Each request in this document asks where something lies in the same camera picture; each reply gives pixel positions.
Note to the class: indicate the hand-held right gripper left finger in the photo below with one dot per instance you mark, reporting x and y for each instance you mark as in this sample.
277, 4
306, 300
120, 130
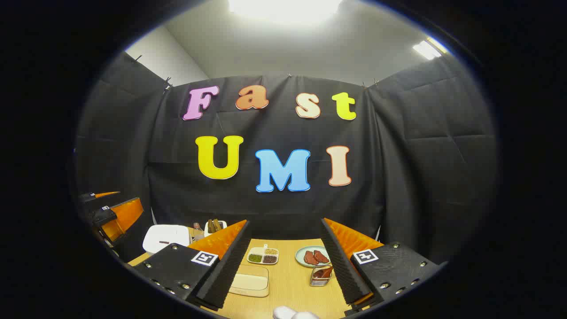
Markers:
226, 270

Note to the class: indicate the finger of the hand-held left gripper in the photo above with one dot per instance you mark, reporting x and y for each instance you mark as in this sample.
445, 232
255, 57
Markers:
104, 194
126, 215

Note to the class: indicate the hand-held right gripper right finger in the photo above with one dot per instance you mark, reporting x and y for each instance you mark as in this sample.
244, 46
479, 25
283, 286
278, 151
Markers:
343, 270

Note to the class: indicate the white rice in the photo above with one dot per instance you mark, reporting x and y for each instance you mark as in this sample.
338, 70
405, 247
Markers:
248, 279

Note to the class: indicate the white rice cooker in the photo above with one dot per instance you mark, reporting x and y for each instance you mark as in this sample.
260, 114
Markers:
166, 237

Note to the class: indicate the red meat piece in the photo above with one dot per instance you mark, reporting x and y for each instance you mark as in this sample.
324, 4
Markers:
311, 258
321, 256

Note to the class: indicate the clear glass dish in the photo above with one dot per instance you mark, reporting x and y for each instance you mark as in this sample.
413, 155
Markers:
249, 290

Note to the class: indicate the white divided bean plate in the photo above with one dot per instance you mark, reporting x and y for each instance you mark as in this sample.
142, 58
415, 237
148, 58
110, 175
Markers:
262, 255

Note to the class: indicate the pale green round plate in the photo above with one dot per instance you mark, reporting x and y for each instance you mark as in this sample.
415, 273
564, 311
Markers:
300, 257

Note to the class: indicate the cream toaster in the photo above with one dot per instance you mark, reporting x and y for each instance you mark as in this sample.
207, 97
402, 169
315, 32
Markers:
223, 225

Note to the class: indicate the brown bread slice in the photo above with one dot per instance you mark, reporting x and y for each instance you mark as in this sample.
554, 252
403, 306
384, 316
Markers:
217, 225
211, 226

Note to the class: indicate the clear plastic water bottle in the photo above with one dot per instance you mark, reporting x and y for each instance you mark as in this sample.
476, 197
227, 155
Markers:
198, 232

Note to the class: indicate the black backdrop cloth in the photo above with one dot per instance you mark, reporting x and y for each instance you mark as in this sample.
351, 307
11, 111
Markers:
283, 212

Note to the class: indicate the ceiling light panel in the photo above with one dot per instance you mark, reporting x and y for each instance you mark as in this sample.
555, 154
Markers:
283, 8
427, 48

